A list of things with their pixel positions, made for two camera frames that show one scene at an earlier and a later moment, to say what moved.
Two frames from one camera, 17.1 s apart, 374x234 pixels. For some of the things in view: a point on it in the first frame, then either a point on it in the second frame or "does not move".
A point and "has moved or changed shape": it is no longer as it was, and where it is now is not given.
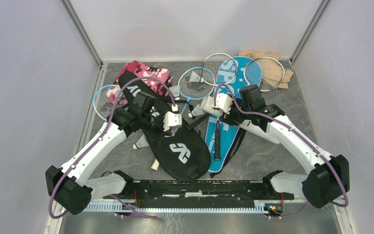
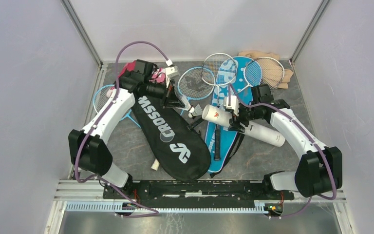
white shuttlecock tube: [206, 106] has moved or changed shape
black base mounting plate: [199, 194] does not move
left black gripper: [161, 129] to [171, 101]
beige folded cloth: [272, 72] does not move
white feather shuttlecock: [197, 111] does not move
